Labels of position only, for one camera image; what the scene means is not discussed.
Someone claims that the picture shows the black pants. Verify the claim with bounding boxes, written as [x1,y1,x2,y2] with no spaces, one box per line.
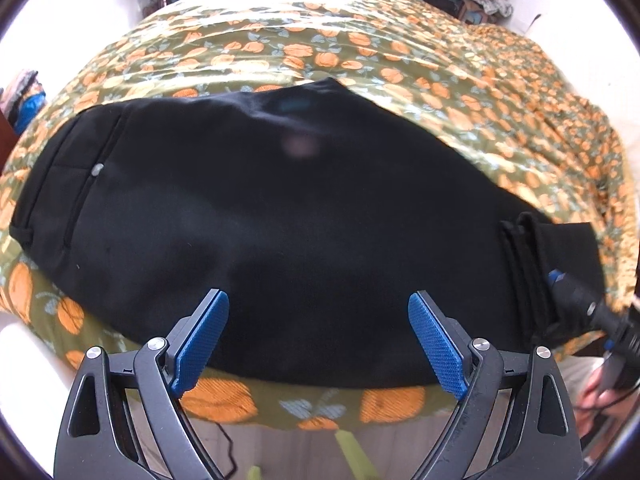
[9,76,608,390]

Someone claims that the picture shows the pile of colourful clothes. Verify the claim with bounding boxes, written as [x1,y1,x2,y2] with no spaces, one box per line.
[0,70,48,136]

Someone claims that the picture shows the orange floral quilt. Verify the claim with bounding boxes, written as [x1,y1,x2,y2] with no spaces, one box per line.
[0,0,638,433]

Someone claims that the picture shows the black floor cable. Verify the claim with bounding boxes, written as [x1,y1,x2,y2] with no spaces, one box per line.
[214,422,238,480]

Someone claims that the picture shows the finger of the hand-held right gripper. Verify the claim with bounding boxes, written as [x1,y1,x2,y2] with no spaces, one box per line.
[547,269,618,333]

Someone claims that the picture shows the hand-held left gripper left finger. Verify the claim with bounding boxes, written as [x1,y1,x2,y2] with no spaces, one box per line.
[53,288,231,480]

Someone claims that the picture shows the yellow-green paper strip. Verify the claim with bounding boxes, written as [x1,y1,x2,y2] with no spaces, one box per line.
[334,429,368,480]

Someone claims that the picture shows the person's right hand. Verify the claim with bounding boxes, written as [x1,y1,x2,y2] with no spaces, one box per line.
[582,357,623,411]

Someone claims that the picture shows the white bed frame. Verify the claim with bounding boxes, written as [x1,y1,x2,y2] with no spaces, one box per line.
[0,310,601,466]

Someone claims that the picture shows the dark stool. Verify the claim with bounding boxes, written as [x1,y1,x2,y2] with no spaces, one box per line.
[424,0,486,25]

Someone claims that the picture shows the cream padded headboard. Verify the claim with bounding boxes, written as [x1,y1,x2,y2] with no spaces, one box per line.
[520,10,636,126]

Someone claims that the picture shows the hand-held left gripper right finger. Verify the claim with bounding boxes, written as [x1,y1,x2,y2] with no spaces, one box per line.
[407,290,585,480]

